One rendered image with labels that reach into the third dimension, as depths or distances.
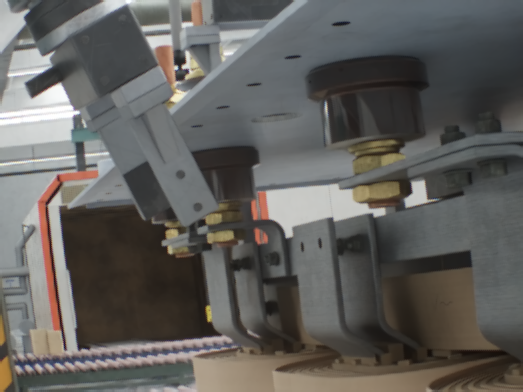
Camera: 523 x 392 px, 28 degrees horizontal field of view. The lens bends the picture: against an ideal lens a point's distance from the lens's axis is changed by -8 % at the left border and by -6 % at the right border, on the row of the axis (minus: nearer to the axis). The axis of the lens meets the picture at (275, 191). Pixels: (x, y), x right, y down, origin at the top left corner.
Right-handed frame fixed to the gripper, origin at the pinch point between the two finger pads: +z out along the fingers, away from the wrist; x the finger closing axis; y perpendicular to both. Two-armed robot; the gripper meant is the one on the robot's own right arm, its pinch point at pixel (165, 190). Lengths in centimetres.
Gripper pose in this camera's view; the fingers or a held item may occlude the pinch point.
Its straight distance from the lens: 80.1
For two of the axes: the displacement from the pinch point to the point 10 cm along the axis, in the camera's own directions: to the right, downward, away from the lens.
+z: 4.6, 8.7, 1.5
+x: 3.1, 0.1, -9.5
